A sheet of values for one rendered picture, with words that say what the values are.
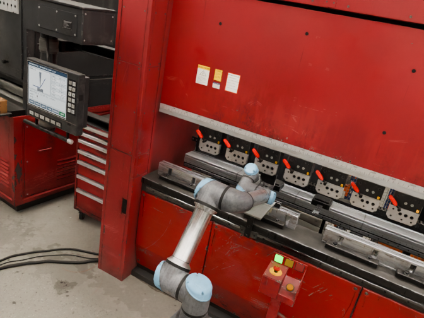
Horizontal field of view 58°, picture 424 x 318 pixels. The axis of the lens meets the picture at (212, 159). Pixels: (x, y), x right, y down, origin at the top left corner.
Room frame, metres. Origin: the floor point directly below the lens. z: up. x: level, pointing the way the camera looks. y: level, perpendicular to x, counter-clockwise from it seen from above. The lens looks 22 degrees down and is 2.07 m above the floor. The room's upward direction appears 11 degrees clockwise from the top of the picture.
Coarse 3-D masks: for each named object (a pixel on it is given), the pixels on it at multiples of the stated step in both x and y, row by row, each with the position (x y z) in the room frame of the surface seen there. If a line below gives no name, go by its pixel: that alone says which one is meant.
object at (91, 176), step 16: (96, 128) 2.95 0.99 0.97; (80, 144) 3.03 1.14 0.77; (96, 144) 2.96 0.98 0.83; (80, 160) 3.02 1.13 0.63; (96, 160) 2.95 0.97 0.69; (80, 176) 2.99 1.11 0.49; (96, 176) 2.94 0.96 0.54; (80, 192) 2.99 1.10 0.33; (96, 192) 2.94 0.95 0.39; (80, 208) 3.02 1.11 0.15; (96, 208) 2.93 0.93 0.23
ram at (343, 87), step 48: (192, 0) 2.47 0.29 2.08; (240, 0) 2.35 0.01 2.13; (192, 48) 2.45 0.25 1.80; (240, 48) 2.32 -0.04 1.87; (288, 48) 2.21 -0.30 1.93; (336, 48) 2.11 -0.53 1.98; (384, 48) 2.01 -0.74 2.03; (192, 96) 2.43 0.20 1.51; (240, 96) 2.30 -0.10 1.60; (288, 96) 2.18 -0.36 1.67; (336, 96) 2.08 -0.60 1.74; (384, 96) 1.98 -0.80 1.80; (336, 144) 2.04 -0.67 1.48; (384, 144) 1.95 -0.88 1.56
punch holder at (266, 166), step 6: (258, 150) 2.22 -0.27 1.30; (264, 150) 2.20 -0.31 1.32; (270, 150) 2.19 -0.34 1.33; (276, 150) 2.18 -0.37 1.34; (264, 156) 2.20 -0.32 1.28; (270, 156) 2.19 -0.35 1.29; (276, 156) 2.17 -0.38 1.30; (282, 156) 2.21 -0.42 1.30; (258, 162) 2.21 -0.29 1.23; (264, 162) 2.19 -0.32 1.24; (270, 162) 2.19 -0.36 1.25; (258, 168) 2.21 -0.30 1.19; (264, 168) 2.19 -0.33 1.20; (270, 168) 2.17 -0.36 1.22; (276, 168) 2.16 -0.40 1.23; (270, 174) 2.17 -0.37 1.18; (276, 174) 2.20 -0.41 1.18
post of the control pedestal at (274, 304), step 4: (272, 300) 1.74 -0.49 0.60; (276, 300) 1.73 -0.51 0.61; (272, 304) 1.74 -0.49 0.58; (276, 304) 1.73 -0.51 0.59; (280, 304) 1.76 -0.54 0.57; (268, 308) 1.75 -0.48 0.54; (272, 308) 1.73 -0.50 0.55; (276, 308) 1.73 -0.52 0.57; (268, 312) 1.74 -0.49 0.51; (272, 312) 1.73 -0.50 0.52; (276, 312) 1.72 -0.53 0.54; (268, 316) 1.74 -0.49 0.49; (272, 316) 1.73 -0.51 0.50; (276, 316) 1.76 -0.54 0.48
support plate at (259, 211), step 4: (260, 204) 2.10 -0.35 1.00; (264, 204) 2.11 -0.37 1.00; (268, 204) 2.12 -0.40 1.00; (272, 204) 2.13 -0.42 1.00; (252, 208) 2.03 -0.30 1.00; (256, 208) 2.04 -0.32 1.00; (260, 208) 2.05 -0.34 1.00; (264, 208) 2.06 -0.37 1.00; (268, 208) 2.07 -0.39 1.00; (248, 212) 1.98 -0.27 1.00; (252, 212) 1.99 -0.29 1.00; (256, 212) 1.99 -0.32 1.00; (260, 212) 2.00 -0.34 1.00; (264, 212) 2.01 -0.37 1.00; (252, 216) 1.95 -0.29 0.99; (256, 216) 1.94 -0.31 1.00; (260, 216) 1.95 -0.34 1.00
